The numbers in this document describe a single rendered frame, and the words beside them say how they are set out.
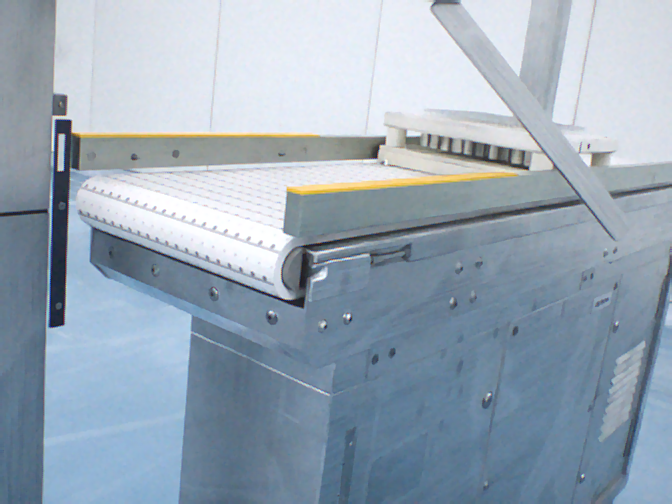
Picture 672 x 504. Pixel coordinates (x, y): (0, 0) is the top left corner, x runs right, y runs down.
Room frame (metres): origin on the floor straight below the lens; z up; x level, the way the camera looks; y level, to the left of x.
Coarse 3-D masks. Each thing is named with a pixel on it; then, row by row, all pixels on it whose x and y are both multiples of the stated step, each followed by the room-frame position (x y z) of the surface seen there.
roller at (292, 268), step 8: (296, 248) 0.55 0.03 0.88; (304, 248) 0.55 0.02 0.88; (288, 256) 0.54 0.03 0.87; (296, 256) 0.54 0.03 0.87; (304, 256) 0.55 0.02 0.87; (288, 264) 0.54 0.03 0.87; (296, 264) 0.54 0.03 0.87; (304, 264) 0.55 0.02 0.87; (288, 272) 0.53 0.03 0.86; (296, 272) 0.54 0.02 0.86; (304, 272) 0.55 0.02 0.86; (288, 280) 0.54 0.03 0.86; (296, 280) 0.54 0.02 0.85; (304, 280) 0.55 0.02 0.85; (288, 288) 0.55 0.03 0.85; (296, 288) 0.54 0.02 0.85
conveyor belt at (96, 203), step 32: (96, 192) 0.67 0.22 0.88; (128, 192) 0.66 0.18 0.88; (160, 192) 0.65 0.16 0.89; (192, 192) 0.67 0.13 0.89; (224, 192) 0.69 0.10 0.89; (256, 192) 0.71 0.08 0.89; (608, 192) 1.08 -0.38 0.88; (96, 224) 0.67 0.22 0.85; (128, 224) 0.64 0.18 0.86; (160, 224) 0.61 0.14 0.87; (192, 224) 0.59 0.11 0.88; (224, 224) 0.58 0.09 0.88; (256, 224) 0.57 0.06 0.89; (416, 224) 0.68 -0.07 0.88; (192, 256) 0.59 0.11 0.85; (224, 256) 0.56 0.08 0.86; (256, 256) 0.54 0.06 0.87; (256, 288) 0.56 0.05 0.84
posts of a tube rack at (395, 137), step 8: (392, 128) 1.04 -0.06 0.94; (392, 136) 1.04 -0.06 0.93; (400, 136) 1.04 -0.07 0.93; (392, 144) 1.04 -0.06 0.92; (400, 144) 1.04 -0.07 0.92; (600, 152) 1.08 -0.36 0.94; (608, 152) 1.08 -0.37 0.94; (536, 160) 0.92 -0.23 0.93; (544, 160) 0.91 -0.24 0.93; (592, 160) 1.09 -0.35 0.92; (600, 160) 1.08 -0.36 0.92; (608, 160) 1.08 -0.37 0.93; (536, 168) 0.91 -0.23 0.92; (544, 168) 0.91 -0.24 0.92
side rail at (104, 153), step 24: (72, 144) 0.70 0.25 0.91; (96, 144) 0.70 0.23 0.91; (120, 144) 0.72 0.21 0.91; (144, 144) 0.75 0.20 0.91; (168, 144) 0.77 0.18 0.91; (192, 144) 0.79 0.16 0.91; (216, 144) 0.82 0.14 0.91; (240, 144) 0.85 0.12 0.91; (264, 144) 0.88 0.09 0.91; (288, 144) 0.91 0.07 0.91; (312, 144) 0.95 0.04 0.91; (336, 144) 0.99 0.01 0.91; (360, 144) 1.03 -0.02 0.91; (384, 144) 1.07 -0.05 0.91; (72, 168) 0.70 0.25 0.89; (96, 168) 0.70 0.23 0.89; (120, 168) 0.72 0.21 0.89; (144, 168) 0.75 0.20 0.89
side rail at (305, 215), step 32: (288, 192) 0.53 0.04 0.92; (352, 192) 0.57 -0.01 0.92; (384, 192) 0.60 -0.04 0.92; (416, 192) 0.64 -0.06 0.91; (448, 192) 0.68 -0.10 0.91; (480, 192) 0.73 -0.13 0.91; (512, 192) 0.79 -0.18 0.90; (544, 192) 0.85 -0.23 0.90; (288, 224) 0.53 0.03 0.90; (320, 224) 0.54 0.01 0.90; (352, 224) 0.57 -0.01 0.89; (384, 224) 0.61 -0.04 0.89
